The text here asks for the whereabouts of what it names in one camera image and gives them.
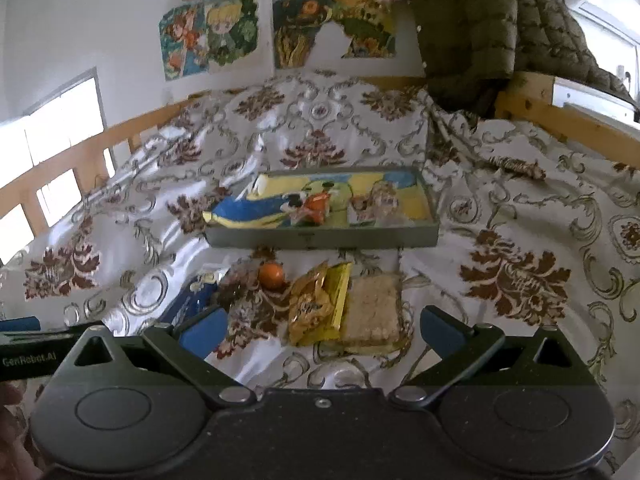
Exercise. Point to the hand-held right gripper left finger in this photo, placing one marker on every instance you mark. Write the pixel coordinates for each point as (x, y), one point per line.
(202, 332)

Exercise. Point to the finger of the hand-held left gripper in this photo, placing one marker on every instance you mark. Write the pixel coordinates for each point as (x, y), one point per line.
(20, 325)

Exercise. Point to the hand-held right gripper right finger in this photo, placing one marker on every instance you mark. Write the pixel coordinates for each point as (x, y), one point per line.
(442, 330)

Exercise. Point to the dark blue snack packet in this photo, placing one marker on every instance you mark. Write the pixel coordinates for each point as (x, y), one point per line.
(192, 295)

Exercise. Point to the clear rice cracker packet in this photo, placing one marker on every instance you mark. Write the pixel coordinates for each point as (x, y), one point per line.
(372, 315)

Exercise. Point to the small orange ball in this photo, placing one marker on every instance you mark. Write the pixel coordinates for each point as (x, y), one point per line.
(271, 276)

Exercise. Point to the gold snack packet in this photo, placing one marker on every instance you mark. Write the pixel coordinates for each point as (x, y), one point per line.
(307, 305)

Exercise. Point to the yellow snack packet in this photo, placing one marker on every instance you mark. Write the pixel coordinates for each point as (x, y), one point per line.
(337, 295)

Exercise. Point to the blue and yellow snack bag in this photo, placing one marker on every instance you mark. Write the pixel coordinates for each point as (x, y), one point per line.
(245, 212)

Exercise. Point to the white snack pouch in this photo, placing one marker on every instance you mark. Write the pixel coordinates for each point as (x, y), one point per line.
(362, 216)

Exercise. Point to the clear bag of nuts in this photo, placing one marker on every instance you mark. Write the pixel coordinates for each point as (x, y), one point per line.
(387, 200)

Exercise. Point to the grey tray with cartoon print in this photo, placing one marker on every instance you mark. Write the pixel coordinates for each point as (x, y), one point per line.
(320, 237)

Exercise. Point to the orange-red snack packet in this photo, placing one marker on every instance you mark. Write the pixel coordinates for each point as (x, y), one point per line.
(312, 210)

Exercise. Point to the person's left hand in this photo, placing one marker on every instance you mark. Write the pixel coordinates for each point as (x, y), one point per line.
(10, 420)

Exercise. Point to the olive quilted jacket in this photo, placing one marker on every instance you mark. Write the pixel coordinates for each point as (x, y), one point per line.
(490, 30)

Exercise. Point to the white air conditioner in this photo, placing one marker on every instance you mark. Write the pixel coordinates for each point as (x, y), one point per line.
(600, 5)

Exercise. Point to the wooden bed frame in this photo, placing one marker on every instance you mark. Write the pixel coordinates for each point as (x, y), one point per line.
(65, 155)

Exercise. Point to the cartoon figure wall poster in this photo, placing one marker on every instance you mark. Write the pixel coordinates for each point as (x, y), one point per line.
(220, 30)

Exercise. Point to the yellow floral wall poster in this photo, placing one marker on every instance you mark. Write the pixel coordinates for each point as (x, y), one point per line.
(310, 25)

